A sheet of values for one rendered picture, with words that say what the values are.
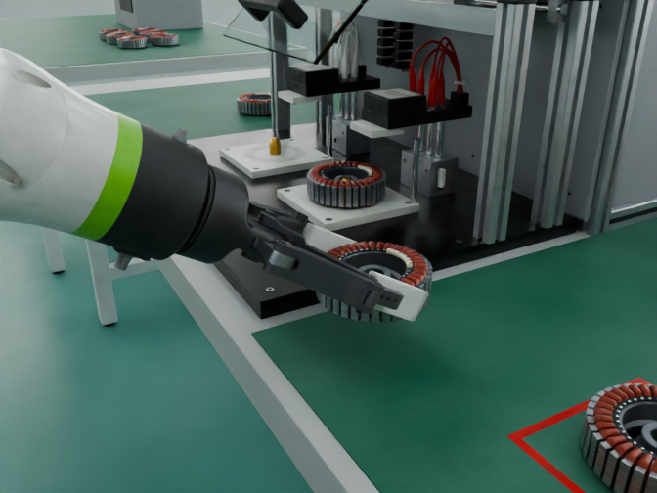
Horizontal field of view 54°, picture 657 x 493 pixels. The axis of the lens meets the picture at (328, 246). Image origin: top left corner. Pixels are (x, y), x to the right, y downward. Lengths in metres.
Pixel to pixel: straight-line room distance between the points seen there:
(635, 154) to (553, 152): 0.15
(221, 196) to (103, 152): 0.09
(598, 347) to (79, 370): 1.59
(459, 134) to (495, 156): 0.31
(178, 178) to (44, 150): 0.09
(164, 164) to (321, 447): 0.25
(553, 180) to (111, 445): 1.25
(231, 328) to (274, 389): 0.11
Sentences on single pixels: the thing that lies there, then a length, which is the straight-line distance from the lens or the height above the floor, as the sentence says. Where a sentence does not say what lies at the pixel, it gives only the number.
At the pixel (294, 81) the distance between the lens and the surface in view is 1.12.
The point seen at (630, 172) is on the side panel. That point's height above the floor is 0.82.
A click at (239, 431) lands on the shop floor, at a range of 1.69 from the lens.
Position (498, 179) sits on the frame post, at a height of 0.85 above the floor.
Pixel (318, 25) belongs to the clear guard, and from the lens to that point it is 0.66.
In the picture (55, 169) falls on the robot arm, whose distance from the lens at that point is 0.43.
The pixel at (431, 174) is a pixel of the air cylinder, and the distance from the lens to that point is 0.95.
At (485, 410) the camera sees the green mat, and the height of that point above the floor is 0.75.
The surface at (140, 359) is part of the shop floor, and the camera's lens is 2.00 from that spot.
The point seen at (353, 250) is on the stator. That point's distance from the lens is 0.64.
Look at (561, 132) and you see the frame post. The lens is 0.85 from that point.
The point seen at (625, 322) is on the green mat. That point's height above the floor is 0.75.
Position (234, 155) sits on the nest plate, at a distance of 1.12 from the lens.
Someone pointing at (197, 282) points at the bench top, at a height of 0.75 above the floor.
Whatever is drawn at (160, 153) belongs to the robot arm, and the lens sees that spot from 0.46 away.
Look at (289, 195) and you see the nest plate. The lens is 0.92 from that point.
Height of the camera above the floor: 1.10
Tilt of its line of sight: 25 degrees down
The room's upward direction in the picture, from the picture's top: straight up
